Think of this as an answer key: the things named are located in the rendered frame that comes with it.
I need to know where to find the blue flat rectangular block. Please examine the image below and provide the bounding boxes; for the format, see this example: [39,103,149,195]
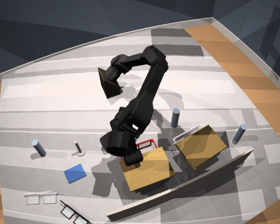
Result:
[64,164,86,184]

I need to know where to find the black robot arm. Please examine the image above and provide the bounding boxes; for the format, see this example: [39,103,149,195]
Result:
[100,45,168,157]

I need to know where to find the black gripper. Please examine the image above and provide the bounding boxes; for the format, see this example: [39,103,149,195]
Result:
[110,119,143,166]

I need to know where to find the black square-framed glasses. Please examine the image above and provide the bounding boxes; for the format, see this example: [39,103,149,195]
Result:
[60,200,90,224]

